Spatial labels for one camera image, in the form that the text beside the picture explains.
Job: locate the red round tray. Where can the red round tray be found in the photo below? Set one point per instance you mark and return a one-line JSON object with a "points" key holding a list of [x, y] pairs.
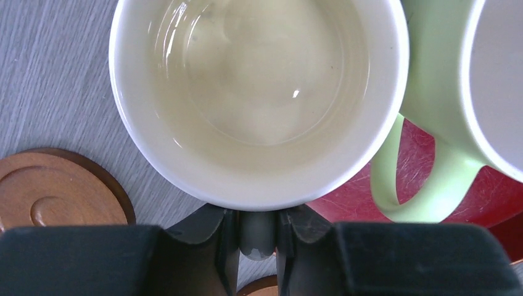
{"points": [[494, 200]]}

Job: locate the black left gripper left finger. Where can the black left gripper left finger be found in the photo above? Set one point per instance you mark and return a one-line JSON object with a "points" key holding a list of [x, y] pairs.
{"points": [[197, 256]]}

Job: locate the pale green cup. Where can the pale green cup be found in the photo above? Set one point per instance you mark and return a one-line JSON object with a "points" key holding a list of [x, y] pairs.
{"points": [[464, 88]]}

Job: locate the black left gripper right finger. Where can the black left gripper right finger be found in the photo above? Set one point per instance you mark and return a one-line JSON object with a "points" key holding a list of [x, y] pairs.
{"points": [[317, 257]]}

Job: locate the cream mug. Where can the cream mug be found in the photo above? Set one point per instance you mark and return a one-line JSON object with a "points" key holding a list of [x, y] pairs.
{"points": [[258, 106]]}

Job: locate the dark ringed wooden coaster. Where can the dark ringed wooden coaster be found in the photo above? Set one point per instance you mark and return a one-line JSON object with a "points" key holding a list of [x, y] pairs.
{"points": [[57, 187]]}

